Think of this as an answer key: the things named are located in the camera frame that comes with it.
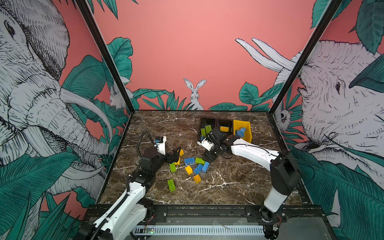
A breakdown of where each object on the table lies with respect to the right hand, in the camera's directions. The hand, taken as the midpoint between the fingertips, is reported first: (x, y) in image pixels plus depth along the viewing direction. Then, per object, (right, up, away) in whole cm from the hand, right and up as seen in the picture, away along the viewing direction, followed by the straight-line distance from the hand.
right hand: (205, 152), depth 86 cm
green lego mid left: (-20, -10, +4) cm, 22 cm away
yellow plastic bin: (+25, +17, +18) cm, 35 cm away
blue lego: (-10, -6, +7) cm, 13 cm away
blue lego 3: (+25, +11, +18) cm, 33 cm away
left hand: (-17, +6, -7) cm, 19 cm away
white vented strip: (-4, -34, -16) cm, 38 cm away
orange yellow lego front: (-5, -14, -3) cm, 15 cm away
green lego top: (+3, +13, +22) cm, 26 cm away
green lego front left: (-19, -17, -4) cm, 26 cm away
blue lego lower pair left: (-4, -11, +4) cm, 12 cm away
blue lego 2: (+28, +13, +18) cm, 36 cm away
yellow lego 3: (+16, +13, +21) cm, 30 cm away
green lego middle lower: (-3, -6, +5) cm, 9 cm away
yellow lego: (-15, -2, +9) cm, 17 cm away
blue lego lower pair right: (0, -9, +2) cm, 9 cm away
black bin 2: (0, +19, +22) cm, 29 cm away
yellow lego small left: (-16, -7, +4) cm, 18 cm away
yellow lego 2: (-10, -11, +1) cm, 14 cm away
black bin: (+17, +16, +24) cm, 34 cm away
